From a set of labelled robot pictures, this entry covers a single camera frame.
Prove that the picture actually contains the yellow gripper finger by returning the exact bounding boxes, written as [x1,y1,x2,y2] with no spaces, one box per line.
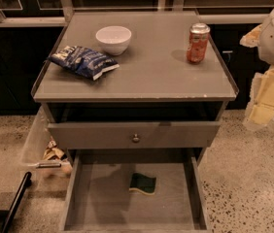
[240,24,261,48]
[243,65,274,127]

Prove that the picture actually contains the green yellow sponge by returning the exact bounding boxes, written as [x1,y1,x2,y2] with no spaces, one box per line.
[129,173,156,195]

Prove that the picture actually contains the grey top drawer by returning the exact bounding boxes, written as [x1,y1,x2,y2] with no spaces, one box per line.
[48,121,220,150]

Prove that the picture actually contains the round metal drawer knob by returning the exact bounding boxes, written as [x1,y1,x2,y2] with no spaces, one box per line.
[132,134,140,143]

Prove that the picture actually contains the orange soda can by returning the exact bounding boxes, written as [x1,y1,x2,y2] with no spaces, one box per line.
[187,22,210,63]

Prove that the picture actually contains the white ceramic bowl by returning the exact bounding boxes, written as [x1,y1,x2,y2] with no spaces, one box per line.
[95,26,132,55]

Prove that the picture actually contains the blue chip bag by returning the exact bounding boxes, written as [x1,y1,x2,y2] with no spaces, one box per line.
[49,46,120,81]

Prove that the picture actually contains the clear plastic bin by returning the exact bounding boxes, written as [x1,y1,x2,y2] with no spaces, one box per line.
[20,108,72,191]

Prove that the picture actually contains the dark background cabinets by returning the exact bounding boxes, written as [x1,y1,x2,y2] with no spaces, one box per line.
[0,24,268,116]

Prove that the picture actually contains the black bar handle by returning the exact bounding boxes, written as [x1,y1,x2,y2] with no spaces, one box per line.
[0,172,32,233]

